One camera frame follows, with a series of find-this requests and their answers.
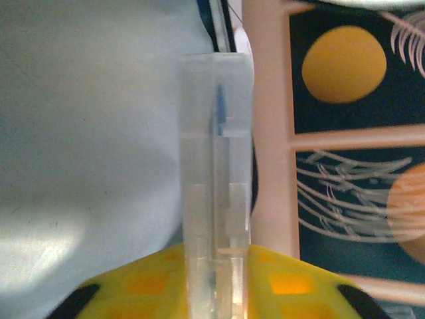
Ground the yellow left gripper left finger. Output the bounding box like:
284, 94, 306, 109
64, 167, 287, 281
49, 244, 190, 319

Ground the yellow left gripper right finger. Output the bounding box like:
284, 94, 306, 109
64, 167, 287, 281
245, 244, 396, 319

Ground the clear plastic pencil case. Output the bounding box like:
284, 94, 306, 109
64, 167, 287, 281
179, 53, 255, 319

